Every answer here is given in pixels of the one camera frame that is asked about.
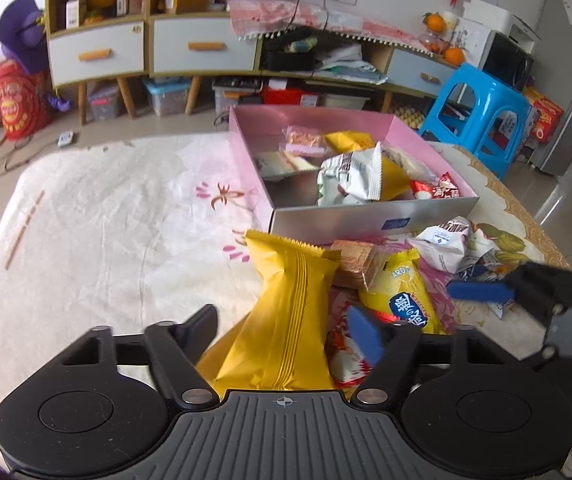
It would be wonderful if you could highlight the purple plush toy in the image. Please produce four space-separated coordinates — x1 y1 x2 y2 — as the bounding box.
0 0 74 113

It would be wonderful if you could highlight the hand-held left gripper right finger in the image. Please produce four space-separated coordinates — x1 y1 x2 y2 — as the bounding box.
347 305 517 409

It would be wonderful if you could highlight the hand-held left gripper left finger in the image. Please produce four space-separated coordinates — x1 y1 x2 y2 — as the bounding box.
58 304 221 411

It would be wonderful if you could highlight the flat red box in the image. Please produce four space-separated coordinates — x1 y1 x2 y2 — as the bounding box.
262 87 323 107

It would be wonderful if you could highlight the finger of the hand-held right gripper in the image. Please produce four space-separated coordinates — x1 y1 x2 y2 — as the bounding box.
506 260 572 328
446 280 517 307

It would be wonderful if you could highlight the small silver red packet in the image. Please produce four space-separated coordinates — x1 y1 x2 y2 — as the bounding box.
458 250 517 320

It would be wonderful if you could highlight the black bag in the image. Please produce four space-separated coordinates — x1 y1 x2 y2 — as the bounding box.
266 35 317 72

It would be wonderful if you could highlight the red candy packet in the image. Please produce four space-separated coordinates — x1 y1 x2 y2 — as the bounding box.
410 172 462 200

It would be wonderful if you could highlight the blue plastic stool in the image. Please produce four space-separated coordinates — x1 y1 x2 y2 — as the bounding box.
418 63 537 181

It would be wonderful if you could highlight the black floor cable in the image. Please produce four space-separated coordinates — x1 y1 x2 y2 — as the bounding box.
0 135 61 178

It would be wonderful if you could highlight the wooden cabinet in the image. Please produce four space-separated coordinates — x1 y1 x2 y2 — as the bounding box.
44 0 267 126

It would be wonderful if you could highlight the red printed bag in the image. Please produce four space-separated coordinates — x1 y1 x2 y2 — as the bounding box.
0 59 51 141

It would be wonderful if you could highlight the clear orange wafer packet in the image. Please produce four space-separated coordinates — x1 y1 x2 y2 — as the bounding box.
330 240 379 288

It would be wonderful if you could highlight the small white box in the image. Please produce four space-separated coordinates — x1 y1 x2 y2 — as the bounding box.
64 0 86 30

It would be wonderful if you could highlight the wide white drawer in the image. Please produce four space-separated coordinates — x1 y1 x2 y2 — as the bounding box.
153 16 257 73

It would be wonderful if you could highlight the white drawer with round sticker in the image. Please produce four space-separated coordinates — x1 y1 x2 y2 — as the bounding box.
48 25 145 86

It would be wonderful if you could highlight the small yellow blue-label packet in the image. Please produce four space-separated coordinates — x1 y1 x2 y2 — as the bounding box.
358 247 442 336

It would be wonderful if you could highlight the red white snack packet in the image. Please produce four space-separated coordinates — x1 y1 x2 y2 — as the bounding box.
326 305 387 388

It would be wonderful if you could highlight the large yellow snack packet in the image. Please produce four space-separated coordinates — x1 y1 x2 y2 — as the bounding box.
323 131 411 201
198 230 341 393

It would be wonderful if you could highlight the cream white cake packet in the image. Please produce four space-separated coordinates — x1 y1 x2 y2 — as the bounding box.
257 151 319 178

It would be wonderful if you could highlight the black microwave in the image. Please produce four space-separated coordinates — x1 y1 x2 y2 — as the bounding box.
481 32 536 93

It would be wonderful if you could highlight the egg tray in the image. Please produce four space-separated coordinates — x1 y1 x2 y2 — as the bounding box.
390 102 427 128

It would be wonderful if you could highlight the pink cardboard box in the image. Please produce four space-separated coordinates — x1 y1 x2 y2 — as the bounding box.
228 105 481 238

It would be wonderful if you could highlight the pink fringed cloth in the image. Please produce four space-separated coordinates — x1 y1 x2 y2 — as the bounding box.
226 0 429 53

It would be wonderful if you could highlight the white printer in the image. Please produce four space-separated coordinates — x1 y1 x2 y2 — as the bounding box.
463 0 541 53

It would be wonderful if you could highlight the low wooden stand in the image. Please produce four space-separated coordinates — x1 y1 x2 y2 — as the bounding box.
256 25 467 116

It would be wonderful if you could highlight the clear storage bin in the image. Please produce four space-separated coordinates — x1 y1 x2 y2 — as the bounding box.
87 82 122 122

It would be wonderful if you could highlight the red snack carton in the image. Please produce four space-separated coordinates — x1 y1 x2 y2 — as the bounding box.
523 87 564 145

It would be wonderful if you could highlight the blue-lid storage bin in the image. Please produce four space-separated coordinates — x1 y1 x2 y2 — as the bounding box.
144 78 191 117

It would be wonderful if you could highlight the blue-grey drawer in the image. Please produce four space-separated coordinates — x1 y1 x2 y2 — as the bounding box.
386 50 459 97

